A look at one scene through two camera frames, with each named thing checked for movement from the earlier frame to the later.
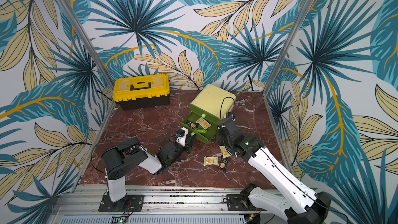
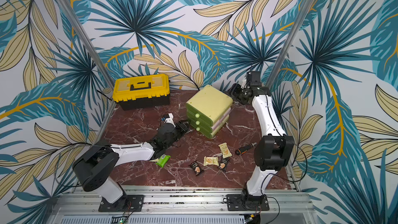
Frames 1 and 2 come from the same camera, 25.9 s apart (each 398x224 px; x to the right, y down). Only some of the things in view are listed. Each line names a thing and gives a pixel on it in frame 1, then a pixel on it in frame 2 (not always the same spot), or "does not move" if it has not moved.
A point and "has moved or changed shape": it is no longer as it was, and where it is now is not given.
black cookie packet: (223, 164) does not move
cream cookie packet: (226, 153) does not move
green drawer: (203, 127) has moved or changed shape
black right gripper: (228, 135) to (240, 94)
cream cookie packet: (210, 160) does not move
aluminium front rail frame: (160, 205) does not move
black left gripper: (189, 143) to (183, 127)
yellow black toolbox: (141, 92) does not move
